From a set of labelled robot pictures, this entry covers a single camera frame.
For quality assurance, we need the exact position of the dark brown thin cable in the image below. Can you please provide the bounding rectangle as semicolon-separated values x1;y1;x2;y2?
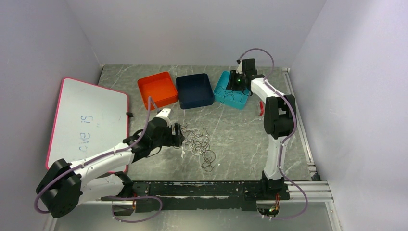
180;124;217;173

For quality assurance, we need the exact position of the black thin cable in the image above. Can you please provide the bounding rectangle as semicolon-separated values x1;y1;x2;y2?
217;88;251;103

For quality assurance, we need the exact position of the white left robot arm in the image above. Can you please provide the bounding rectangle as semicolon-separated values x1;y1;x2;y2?
34;117;184;218

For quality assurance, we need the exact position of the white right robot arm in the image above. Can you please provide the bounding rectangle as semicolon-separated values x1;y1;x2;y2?
227;70;297;199

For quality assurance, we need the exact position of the teal plastic bin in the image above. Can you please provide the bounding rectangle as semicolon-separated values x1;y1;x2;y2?
213;71;250;110

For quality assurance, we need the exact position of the red white small card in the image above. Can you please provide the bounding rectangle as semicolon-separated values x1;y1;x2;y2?
258;101;265;116

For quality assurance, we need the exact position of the dark blue plastic bin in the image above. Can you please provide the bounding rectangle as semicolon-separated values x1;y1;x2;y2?
176;73;215;110

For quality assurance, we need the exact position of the orange plastic bin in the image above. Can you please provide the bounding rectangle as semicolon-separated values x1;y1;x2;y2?
137;72;179;109

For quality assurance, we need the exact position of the pink framed whiteboard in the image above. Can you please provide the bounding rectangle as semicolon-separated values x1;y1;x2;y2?
45;77;128;168

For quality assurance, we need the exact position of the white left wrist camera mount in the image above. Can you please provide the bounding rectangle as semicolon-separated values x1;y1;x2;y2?
156;108;173;118

